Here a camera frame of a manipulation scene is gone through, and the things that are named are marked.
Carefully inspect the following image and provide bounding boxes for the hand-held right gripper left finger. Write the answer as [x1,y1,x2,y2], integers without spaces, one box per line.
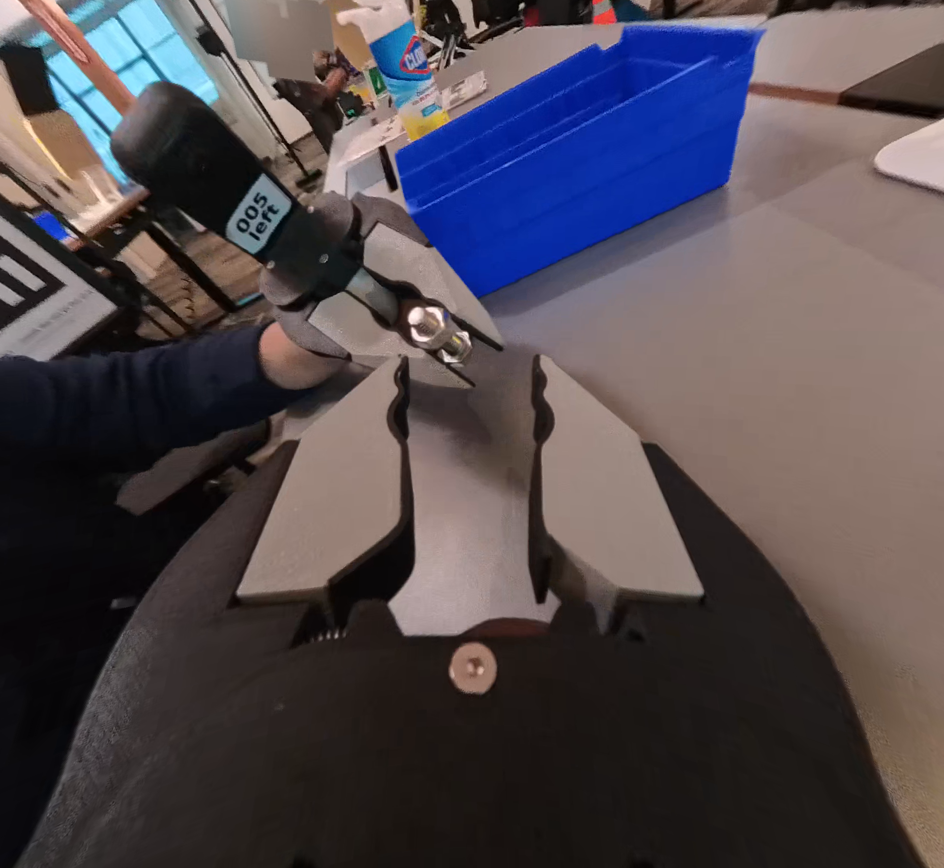
[235,355,415,609]

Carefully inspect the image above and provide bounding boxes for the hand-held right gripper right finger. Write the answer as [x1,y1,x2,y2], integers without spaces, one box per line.
[528,354,707,634]

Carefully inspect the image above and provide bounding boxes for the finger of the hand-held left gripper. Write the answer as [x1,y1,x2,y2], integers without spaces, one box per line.
[308,287,476,391]
[360,221,507,353]

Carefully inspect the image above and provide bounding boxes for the silver hex bolt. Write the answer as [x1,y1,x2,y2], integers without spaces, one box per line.
[402,301,474,367]

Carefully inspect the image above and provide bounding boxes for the person's left forearm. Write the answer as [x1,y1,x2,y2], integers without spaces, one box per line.
[0,326,277,474]

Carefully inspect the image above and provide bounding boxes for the person's left hand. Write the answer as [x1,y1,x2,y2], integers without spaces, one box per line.
[258,321,355,391]

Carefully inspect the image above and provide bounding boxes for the wooden desk black legs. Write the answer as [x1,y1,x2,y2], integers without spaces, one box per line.
[44,185,244,338]

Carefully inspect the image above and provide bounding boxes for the printed paper sheets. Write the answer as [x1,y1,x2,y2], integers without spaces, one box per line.
[439,70,489,109]
[328,119,407,168]

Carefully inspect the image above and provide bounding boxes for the black office chair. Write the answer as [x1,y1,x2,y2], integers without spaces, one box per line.
[117,418,296,515]

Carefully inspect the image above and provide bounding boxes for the blue plastic bin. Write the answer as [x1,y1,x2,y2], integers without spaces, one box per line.
[396,23,767,299]

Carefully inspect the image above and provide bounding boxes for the disinfectant wipes canister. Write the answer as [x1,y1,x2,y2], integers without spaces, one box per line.
[335,0,451,142]

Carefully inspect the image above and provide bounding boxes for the black flag panel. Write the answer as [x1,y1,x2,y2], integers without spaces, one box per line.
[0,45,60,117]

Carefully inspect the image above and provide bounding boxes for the framed black white marker sign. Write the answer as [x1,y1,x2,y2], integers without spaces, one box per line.
[0,200,122,360]

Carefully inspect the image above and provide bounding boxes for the black desk pad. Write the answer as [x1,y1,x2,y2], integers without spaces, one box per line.
[841,42,944,120]

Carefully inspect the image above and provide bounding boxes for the wooden support post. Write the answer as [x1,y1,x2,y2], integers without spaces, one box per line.
[0,0,137,117]

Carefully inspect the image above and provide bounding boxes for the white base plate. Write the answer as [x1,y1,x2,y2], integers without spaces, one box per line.
[874,119,944,194]

